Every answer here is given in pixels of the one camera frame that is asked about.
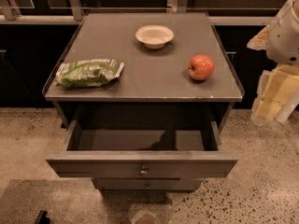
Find grey top drawer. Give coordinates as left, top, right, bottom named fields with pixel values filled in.
left=46, top=120, right=237, bottom=179

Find grey drawer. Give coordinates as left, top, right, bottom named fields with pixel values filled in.
left=46, top=120, right=237, bottom=179
left=93, top=178, right=204, bottom=191

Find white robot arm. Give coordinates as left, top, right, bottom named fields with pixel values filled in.
left=247, top=0, right=299, bottom=126

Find grey drawer cabinet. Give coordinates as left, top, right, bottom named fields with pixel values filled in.
left=41, top=12, right=246, bottom=193

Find grey bottom drawer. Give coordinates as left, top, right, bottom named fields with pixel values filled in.
left=93, top=178, right=204, bottom=191

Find red apple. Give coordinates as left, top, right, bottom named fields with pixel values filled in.
left=188, top=55, right=215, bottom=81

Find white paper bowl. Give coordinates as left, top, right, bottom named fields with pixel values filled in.
left=135, top=25, right=174, bottom=49

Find green chip bag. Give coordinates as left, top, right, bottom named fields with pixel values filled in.
left=55, top=59, right=124, bottom=88

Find black object at floor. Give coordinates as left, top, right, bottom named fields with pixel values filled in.
left=35, top=210, right=50, bottom=224

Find metal window railing frame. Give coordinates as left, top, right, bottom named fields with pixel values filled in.
left=0, top=0, right=287, bottom=22

